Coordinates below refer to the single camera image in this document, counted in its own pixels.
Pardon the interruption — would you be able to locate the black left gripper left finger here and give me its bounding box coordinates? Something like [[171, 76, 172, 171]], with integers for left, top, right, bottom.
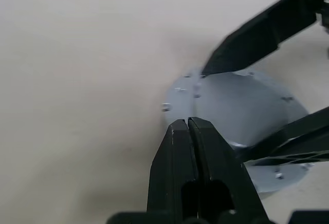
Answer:
[[145, 118, 200, 216]]

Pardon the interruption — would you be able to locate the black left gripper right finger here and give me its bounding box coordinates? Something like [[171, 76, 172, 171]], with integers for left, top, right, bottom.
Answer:
[[188, 117, 268, 221]]

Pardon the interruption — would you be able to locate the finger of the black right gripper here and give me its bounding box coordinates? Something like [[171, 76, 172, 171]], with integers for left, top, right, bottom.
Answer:
[[242, 105, 329, 167], [202, 0, 325, 77]]

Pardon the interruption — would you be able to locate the round grey motor lid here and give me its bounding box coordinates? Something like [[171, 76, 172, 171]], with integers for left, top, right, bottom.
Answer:
[[191, 69, 310, 156]]

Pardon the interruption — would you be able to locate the round grey motor housing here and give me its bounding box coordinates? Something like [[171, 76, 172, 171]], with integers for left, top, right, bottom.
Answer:
[[161, 65, 313, 195]]

